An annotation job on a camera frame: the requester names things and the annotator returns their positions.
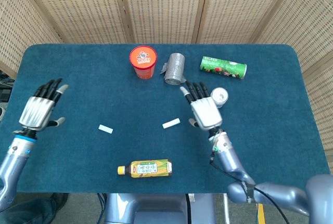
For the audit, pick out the light blue wrapper strip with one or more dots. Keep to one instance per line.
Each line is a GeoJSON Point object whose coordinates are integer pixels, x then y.
{"type": "Point", "coordinates": [171, 123]}

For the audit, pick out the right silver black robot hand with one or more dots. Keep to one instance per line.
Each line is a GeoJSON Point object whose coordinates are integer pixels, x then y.
{"type": "Point", "coordinates": [206, 113]}

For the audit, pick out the blue felt table cover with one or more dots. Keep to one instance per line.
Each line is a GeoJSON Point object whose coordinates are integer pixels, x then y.
{"type": "Point", "coordinates": [117, 99]}

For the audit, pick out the black shoe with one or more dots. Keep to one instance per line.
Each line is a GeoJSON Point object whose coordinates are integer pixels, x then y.
{"type": "Point", "coordinates": [61, 199]}

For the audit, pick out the white round device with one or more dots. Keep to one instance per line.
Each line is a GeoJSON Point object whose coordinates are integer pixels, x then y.
{"type": "Point", "coordinates": [2, 113]}

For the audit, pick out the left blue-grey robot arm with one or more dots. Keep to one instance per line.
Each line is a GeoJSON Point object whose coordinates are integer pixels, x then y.
{"type": "Point", "coordinates": [13, 161]}

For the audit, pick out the yellow tea bottle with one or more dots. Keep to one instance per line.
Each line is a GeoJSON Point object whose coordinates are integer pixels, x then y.
{"type": "Point", "coordinates": [148, 168]}

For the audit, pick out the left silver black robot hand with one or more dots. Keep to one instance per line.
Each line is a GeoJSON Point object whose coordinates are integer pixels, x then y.
{"type": "Point", "coordinates": [36, 112]}

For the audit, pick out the woven bamboo folding screen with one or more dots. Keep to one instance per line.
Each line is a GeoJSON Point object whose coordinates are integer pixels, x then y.
{"type": "Point", "coordinates": [166, 8]}

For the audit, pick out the small white blue jar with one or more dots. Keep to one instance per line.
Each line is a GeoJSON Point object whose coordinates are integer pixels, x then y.
{"type": "Point", "coordinates": [221, 95]}

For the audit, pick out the thin light blue stick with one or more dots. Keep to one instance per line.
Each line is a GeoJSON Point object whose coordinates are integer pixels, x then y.
{"type": "Point", "coordinates": [105, 129]}

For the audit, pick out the orange lidded snack cup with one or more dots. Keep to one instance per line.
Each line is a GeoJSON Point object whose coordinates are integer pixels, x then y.
{"type": "Point", "coordinates": [143, 60]}

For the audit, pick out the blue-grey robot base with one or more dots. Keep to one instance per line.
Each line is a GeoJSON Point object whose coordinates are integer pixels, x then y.
{"type": "Point", "coordinates": [156, 208]}

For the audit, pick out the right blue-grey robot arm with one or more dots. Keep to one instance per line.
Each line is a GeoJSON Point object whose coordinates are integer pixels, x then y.
{"type": "Point", "coordinates": [229, 161]}

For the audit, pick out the dark jeans leg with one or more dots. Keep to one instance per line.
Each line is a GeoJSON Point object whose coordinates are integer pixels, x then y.
{"type": "Point", "coordinates": [33, 213]}

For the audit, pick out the green chip can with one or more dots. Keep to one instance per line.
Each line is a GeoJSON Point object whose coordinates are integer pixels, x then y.
{"type": "Point", "coordinates": [223, 67]}

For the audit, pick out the grey trash bag roll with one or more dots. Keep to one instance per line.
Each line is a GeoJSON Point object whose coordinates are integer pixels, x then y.
{"type": "Point", "coordinates": [174, 68]}

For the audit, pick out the black equipment clutter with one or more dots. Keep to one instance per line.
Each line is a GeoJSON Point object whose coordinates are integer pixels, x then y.
{"type": "Point", "coordinates": [4, 94]}

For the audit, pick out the white table leg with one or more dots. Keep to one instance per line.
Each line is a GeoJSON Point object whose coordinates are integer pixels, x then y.
{"type": "Point", "coordinates": [225, 208]}

